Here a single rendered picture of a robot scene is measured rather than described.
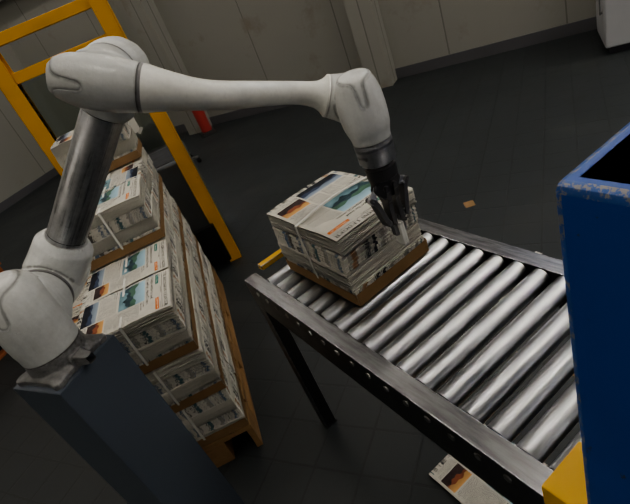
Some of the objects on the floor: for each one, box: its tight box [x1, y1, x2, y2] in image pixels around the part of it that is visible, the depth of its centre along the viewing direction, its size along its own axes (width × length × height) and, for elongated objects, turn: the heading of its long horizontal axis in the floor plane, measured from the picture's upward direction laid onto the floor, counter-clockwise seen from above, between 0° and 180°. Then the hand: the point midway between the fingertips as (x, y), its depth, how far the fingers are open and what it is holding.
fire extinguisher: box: [192, 111, 216, 138], centre depth 679 cm, size 28×28×65 cm
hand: (400, 232), depth 123 cm, fingers closed
